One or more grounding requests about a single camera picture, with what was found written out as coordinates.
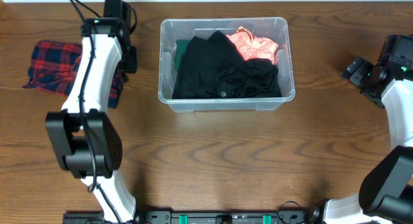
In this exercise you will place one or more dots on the red navy plaid shirt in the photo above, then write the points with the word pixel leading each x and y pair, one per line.
pixel 62 68

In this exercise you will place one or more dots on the black garment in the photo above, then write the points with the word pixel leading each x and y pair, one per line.
pixel 214 69

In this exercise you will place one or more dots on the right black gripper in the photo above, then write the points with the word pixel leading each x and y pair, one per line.
pixel 357 76

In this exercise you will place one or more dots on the clear plastic storage bin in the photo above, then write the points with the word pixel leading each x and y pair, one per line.
pixel 274 28

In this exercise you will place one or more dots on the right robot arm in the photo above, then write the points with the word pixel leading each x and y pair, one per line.
pixel 385 195

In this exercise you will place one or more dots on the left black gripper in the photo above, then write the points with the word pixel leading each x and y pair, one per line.
pixel 131 59

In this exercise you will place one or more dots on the black mounting rail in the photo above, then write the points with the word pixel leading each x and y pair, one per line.
pixel 170 217

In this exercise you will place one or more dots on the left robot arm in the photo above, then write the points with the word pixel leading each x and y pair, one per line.
pixel 84 140

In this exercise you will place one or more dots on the pink garment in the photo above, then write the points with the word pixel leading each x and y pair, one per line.
pixel 252 47

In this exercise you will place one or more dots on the dark green garment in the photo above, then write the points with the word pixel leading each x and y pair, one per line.
pixel 181 47

